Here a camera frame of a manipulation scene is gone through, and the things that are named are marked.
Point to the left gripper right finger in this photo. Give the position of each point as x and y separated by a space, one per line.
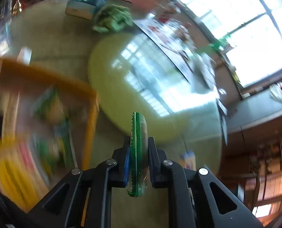
196 198

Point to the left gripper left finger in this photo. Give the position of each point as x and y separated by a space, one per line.
83 198

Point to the green edged clear snack bag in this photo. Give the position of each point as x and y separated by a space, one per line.
139 159

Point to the yellow rimmed white tray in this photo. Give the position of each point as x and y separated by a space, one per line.
47 127

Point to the large printed paper sheet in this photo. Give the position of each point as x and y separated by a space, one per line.
161 35

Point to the green cloth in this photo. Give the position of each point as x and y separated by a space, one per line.
112 18

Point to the tissue box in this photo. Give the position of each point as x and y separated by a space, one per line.
85 9

